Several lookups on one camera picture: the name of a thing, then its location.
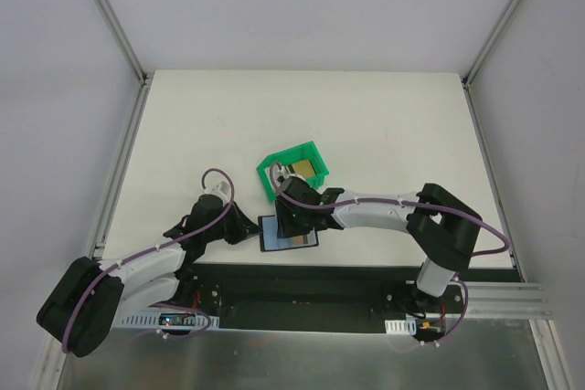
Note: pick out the gold credit card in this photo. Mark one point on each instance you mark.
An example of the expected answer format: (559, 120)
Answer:
(299, 241)
(304, 168)

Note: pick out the aluminium frame rail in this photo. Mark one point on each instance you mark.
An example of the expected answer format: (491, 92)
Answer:
(508, 300)

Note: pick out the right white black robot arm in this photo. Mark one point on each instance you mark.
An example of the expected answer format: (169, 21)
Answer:
(445, 228)

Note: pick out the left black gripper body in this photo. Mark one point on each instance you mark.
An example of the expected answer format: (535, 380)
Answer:
(235, 226)

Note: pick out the green plastic bin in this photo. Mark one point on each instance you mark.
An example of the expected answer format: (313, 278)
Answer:
(286, 158)

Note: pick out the right white cable duct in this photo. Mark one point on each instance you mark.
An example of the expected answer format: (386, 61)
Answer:
(401, 327)

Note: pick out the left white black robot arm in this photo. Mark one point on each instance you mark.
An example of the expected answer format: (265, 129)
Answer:
(92, 296)

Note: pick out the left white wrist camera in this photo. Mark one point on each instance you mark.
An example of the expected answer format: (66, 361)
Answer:
(222, 189)

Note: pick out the black leather card holder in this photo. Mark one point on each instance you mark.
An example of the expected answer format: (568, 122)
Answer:
(270, 242)

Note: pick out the white cable duct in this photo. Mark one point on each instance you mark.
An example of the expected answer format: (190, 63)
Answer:
(401, 327)
(166, 320)

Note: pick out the left white cable duct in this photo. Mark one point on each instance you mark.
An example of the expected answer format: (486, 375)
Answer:
(166, 320)

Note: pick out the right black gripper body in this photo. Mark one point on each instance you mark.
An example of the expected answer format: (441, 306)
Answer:
(283, 221)

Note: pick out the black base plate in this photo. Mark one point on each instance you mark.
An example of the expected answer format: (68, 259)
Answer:
(308, 298)

